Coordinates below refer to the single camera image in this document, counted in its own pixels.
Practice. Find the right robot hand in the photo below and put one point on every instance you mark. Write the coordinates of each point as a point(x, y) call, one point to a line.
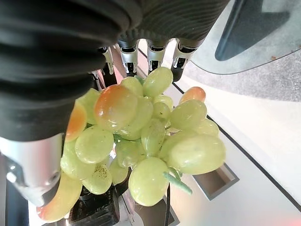
point(47, 70)

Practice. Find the green plastic grape bunch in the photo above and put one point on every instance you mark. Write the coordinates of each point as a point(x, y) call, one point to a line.
point(145, 131)

